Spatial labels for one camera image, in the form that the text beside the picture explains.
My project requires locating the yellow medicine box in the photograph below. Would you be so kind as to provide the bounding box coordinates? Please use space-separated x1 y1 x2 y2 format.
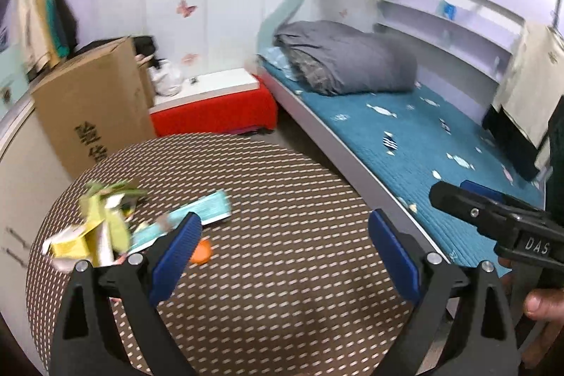
41 193 136 267

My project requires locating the orange bottle cap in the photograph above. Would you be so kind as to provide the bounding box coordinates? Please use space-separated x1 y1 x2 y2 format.
189 239 212 265

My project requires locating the green cloth rag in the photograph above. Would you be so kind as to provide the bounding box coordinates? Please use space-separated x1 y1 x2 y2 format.
79 179 147 210

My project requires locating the teal snack wrapper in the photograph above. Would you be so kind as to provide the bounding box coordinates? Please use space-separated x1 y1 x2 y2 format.
127 189 233 256

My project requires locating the person right hand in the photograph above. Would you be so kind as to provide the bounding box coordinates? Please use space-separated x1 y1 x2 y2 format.
497 255 564 323

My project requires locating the teal quilted bed mattress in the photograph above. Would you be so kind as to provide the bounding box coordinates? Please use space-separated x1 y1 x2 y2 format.
261 59 544 265

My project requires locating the hanging cream towel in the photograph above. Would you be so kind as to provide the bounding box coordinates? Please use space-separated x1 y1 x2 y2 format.
482 21 564 183

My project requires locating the brown polka dot tablecloth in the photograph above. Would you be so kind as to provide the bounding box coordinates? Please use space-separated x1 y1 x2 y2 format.
26 134 410 375

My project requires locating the folded grey duvet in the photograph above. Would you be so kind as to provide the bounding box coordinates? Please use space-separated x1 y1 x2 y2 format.
274 20 418 95

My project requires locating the large brown cardboard box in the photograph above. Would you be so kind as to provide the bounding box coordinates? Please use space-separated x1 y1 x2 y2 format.
31 37 155 178

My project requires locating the white plastic bag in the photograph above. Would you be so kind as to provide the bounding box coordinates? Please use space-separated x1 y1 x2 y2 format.
148 59 184 96

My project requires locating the red storage bench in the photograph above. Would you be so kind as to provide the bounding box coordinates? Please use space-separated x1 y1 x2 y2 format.
149 68 277 136

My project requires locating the hanging clothes bundle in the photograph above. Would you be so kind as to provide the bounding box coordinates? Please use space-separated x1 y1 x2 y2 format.
8 0 71 73

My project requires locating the cream cabinet with handles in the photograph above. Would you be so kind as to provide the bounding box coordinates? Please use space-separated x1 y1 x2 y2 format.
1 94 70 375

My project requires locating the pink butterfly wall sticker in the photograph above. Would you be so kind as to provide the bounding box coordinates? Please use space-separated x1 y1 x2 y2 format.
176 0 198 18

